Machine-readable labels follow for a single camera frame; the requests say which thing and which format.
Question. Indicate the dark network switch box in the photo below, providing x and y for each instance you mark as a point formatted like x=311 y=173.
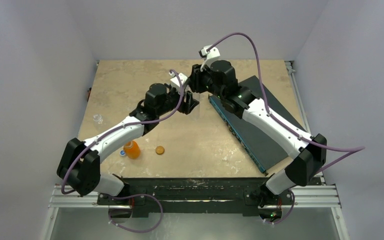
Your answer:
x=261 y=148

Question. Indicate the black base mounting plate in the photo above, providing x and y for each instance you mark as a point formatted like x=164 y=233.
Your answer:
x=225 y=195

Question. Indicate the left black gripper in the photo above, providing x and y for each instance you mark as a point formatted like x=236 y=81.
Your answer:
x=185 y=107

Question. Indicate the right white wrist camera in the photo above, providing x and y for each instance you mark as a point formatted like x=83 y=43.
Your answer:
x=209 y=55

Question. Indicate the orange juice bottle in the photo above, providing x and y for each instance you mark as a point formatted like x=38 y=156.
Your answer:
x=132 y=150

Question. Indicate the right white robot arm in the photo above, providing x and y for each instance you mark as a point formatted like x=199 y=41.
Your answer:
x=307 y=151

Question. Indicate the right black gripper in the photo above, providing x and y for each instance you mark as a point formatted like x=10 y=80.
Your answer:
x=196 y=79

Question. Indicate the orange bottle cap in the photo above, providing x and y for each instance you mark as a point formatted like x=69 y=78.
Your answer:
x=159 y=150

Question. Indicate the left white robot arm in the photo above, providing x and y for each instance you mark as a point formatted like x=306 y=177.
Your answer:
x=79 y=166

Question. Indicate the clear bottle near left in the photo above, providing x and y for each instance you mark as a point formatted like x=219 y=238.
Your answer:
x=97 y=118

